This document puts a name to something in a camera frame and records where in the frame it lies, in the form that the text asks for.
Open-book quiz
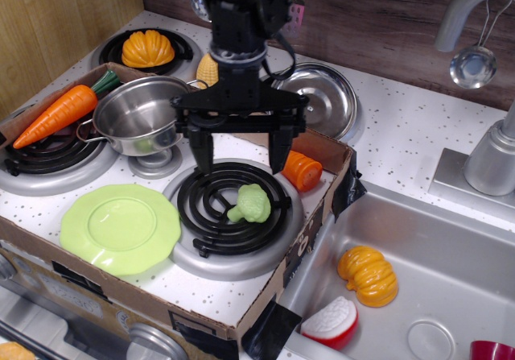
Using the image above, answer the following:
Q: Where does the hanging steel skimmer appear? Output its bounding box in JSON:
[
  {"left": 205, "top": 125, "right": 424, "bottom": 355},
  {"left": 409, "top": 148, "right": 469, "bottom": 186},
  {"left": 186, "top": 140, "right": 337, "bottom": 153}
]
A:
[{"left": 190, "top": 0, "right": 211, "bottom": 23}]

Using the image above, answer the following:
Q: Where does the orange pumpkin half in sink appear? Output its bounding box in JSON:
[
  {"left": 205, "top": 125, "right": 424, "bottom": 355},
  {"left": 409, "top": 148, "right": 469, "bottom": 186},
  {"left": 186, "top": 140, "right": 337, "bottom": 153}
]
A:
[{"left": 337, "top": 246, "right": 399, "bottom": 308}]

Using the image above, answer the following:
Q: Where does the rear left black burner coil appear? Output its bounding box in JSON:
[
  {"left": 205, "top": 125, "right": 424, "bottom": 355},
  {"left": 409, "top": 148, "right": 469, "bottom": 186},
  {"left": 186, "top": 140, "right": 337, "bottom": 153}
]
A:
[{"left": 90, "top": 28, "right": 195, "bottom": 77}]

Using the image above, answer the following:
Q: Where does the orange pumpkin half on burner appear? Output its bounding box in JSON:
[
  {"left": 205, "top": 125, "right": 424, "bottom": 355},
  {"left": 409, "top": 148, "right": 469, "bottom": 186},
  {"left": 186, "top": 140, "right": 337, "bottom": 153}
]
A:
[{"left": 122, "top": 30, "right": 175, "bottom": 68}]

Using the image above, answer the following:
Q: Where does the green toy broccoli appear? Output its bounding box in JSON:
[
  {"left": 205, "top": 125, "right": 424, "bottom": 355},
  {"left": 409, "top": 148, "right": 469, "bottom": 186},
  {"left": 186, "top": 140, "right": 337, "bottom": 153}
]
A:
[{"left": 227, "top": 184, "right": 271, "bottom": 223}]

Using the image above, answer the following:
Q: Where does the small steel pot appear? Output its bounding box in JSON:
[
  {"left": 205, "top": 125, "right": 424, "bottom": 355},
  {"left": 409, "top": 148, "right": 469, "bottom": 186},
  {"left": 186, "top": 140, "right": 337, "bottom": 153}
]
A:
[{"left": 76, "top": 76, "right": 192, "bottom": 156}]

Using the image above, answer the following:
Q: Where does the silver oven front knob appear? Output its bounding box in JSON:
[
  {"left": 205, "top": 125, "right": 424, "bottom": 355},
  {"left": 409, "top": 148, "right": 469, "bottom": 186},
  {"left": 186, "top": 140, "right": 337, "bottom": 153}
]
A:
[{"left": 126, "top": 323, "right": 188, "bottom": 360}]

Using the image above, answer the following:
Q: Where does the yellow toy corn piece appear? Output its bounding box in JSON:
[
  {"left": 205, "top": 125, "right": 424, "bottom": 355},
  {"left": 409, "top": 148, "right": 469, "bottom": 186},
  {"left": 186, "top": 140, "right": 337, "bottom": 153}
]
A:
[{"left": 196, "top": 53, "right": 219, "bottom": 89}]

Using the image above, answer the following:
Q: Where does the silver stove knob centre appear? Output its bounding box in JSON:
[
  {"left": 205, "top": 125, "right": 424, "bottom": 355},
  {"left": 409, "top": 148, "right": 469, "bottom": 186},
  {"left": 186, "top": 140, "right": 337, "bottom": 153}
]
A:
[{"left": 128, "top": 146, "right": 183, "bottom": 180}]

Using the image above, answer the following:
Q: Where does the front left black burner coil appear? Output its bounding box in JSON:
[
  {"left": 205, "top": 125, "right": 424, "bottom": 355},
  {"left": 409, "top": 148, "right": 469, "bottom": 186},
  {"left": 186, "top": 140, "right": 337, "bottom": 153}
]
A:
[{"left": 1, "top": 122, "right": 104, "bottom": 176}]

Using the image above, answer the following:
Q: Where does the light green plastic plate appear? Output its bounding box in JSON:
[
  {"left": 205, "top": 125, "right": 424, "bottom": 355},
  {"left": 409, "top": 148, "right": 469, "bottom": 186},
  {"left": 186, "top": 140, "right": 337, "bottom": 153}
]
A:
[{"left": 60, "top": 184, "right": 181, "bottom": 277}]

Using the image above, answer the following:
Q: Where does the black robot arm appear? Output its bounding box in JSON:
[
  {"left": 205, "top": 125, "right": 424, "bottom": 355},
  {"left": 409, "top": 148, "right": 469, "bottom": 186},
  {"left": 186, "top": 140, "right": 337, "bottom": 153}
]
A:
[{"left": 171, "top": 0, "right": 308, "bottom": 174}]

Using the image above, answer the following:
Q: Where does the hanging steel ladle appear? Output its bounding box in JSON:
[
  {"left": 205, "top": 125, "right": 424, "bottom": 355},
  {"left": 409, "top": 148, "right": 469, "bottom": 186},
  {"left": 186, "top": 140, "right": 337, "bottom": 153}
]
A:
[{"left": 449, "top": 0, "right": 513, "bottom": 89}]

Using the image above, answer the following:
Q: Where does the silver faucet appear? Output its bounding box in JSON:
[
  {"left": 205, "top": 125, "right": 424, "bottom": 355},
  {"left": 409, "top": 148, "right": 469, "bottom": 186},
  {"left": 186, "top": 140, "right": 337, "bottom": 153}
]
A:
[{"left": 429, "top": 0, "right": 514, "bottom": 218}]

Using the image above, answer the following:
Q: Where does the cardboard fence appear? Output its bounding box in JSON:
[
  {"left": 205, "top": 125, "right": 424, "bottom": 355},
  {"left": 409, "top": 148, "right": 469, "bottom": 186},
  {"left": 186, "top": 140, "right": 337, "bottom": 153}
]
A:
[{"left": 1, "top": 63, "right": 356, "bottom": 359}]

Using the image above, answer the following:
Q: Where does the yellow toy at bottom edge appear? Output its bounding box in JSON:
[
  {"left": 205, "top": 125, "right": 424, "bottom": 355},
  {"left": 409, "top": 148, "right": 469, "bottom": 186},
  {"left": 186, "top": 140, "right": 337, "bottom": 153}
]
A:
[{"left": 0, "top": 341, "right": 35, "bottom": 360}]

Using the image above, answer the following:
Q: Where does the black burner coil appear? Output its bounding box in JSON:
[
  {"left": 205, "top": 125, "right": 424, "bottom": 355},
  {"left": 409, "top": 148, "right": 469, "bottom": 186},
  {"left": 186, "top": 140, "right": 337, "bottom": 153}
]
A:
[
  {"left": 90, "top": 28, "right": 195, "bottom": 77},
  {"left": 176, "top": 161, "right": 292, "bottom": 258},
  {"left": 1, "top": 122, "right": 104, "bottom": 176}
]

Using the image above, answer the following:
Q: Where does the red cup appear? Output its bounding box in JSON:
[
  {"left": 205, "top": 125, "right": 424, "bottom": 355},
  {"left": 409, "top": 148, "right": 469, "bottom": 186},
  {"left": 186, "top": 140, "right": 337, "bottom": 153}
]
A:
[{"left": 469, "top": 341, "right": 515, "bottom": 360}]

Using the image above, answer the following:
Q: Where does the front right black burner coil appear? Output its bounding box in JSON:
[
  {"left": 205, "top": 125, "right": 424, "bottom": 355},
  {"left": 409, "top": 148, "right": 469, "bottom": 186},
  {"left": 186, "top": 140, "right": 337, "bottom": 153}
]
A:
[{"left": 176, "top": 161, "right": 292, "bottom": 258}]

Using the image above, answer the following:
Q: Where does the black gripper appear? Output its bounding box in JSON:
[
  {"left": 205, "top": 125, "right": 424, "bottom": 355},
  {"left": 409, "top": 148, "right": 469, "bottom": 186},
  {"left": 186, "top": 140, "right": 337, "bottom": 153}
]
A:
[{"left": 171, "top": 67, "right": 307, "bottom": 174}]

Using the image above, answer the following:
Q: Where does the steel sink basin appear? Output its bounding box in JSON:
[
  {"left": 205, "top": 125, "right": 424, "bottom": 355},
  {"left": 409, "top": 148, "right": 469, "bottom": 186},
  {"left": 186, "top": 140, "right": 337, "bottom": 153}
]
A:
[{"left": 280, "top": 184, "right": 514, "bottom": 359}]

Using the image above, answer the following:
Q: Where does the orange carrot half piece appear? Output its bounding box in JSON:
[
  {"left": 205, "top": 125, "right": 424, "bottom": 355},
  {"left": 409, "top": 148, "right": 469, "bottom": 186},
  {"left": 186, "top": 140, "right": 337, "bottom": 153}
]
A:
[{"left": 281, "top": 151, "right": 323, "bottom": 192}]

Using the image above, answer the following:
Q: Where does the whole orange toy carrot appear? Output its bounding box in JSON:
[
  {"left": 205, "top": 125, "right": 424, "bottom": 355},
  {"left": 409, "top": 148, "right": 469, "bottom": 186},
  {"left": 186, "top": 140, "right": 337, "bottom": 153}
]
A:
[{"left": 12, "top": 70, "right": 120, "bottom": 149}]

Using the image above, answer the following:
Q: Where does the red white toy radish slice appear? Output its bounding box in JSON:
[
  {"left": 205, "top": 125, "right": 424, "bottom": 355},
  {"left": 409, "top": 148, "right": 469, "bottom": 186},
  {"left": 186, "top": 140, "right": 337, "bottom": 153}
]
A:
[{"left": 300, "top": 296, "right": 359, "bottom": 350}]

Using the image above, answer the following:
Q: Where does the steel pot lid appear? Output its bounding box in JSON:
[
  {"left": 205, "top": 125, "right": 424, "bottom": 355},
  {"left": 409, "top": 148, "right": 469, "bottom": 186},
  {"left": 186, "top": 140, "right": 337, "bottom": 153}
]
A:
[{"left": 272, "top": 62, "right": 360, "bottom": 142}]

